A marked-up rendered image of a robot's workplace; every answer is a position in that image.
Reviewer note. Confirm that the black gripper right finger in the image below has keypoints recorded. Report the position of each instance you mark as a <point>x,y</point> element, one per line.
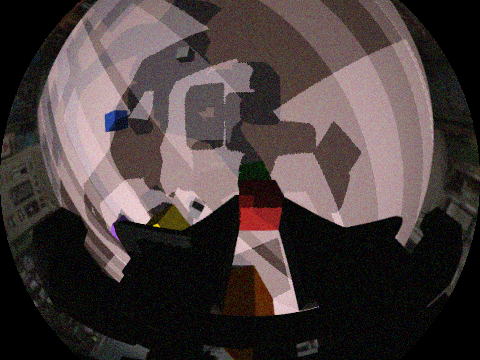
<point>317,250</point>

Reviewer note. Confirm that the yellow cube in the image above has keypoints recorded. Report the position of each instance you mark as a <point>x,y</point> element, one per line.
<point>169,218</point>

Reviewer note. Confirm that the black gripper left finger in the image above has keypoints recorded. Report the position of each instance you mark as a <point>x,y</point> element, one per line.
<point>204,249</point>

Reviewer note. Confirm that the purple cube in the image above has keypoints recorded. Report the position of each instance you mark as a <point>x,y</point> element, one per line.
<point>122,218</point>

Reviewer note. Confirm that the blue block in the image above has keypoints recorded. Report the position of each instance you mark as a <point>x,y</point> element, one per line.
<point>115,120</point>

